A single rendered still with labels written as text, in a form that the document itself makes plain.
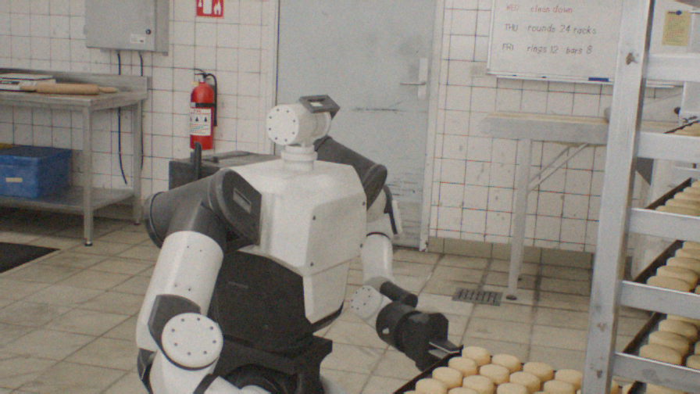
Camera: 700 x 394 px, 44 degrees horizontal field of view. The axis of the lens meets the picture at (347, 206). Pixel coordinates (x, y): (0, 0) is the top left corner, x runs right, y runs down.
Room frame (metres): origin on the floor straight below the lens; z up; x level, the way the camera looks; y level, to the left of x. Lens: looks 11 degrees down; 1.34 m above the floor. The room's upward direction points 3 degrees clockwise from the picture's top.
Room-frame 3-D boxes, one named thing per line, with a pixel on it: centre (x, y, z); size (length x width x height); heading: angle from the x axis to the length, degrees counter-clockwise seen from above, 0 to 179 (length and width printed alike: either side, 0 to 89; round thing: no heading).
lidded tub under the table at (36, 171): (5.54, 2.06, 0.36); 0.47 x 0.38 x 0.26; 168
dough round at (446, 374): (1.38, -0.18, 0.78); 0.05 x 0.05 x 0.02
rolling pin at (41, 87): (5.34, 1.74, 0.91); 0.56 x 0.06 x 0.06; 105
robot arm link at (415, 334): (1.60, -0.15, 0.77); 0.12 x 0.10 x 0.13; 30
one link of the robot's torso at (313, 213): (1.53, 0.14, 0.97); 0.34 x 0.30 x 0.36; 150
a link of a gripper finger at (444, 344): (1.53, -0.19, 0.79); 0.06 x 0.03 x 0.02; 30
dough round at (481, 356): (1.49, -0.24, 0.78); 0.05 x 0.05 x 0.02
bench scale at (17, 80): (5.51, 2.09, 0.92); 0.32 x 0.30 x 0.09; 173
